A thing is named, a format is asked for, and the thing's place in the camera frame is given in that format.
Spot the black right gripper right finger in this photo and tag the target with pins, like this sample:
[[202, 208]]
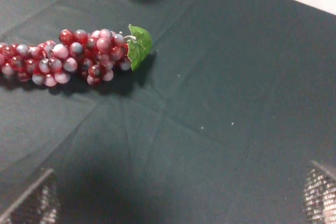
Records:
[[319, 194]]

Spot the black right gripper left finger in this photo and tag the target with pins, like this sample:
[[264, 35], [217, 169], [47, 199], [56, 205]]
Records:
[[34, 200]]

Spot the black tablecloth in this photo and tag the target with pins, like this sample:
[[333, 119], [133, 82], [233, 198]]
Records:
[[218, 125]]

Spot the red artificial grape bunch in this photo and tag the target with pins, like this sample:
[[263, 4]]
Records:
[[93, 56]]

